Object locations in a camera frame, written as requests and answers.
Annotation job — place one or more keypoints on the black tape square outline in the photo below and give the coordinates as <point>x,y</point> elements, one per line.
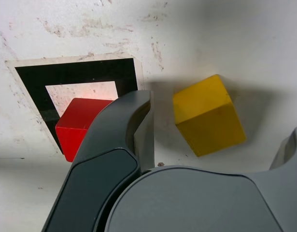
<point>66,72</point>

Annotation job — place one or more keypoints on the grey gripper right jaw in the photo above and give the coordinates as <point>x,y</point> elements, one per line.
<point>199,200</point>

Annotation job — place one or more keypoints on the yellow cube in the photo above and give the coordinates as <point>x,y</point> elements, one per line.
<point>211,120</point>

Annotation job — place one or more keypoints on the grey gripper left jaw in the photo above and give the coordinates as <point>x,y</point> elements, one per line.
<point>100,174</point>

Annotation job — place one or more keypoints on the red cube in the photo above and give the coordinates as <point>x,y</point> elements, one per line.
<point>71,125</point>

